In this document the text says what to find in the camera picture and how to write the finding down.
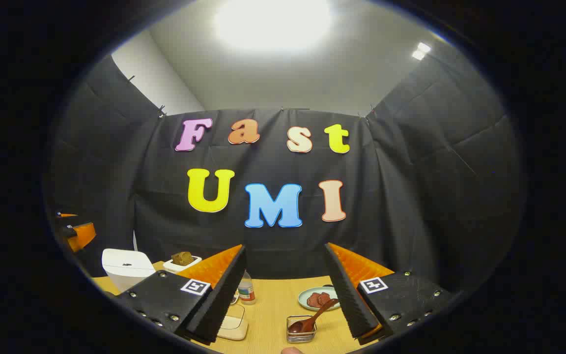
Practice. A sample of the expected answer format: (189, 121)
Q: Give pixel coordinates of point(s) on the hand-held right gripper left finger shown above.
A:
(224, 290)

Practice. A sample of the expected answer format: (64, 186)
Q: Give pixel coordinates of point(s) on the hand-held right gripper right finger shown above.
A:
(347, 295)

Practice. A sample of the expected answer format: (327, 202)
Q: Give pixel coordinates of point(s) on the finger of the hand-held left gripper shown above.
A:
(66, 215)
(82, 235)

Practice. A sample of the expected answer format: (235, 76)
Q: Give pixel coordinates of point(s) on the brown wooden spoon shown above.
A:
(312, 317)

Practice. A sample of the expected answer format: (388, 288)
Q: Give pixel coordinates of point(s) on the white rice cooker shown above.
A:
(126, 270)

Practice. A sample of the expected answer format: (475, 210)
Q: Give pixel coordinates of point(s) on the red meat slice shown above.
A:
(313, 300)
(325, 297)

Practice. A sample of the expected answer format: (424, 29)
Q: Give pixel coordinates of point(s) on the clear plastic water bottle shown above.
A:
(246, 290)

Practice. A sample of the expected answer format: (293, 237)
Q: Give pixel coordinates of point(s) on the clear glass tray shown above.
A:
(236, 310)

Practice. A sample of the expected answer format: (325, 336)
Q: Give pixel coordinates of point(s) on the pale green plate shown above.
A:
(303, 299)

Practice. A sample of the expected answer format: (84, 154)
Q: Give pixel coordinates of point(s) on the white toaster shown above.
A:
(184, 268)

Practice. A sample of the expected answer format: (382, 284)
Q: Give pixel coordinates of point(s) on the brown bread slice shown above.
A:
(182, 258)

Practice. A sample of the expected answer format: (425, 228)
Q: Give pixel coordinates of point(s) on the black backdrop cloth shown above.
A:
(401, 196)

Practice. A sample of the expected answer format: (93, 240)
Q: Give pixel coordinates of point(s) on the small ceiling spotlight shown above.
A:
(421, 51)

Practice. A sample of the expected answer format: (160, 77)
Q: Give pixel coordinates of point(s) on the large ceiling light panel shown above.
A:
(273, 22)

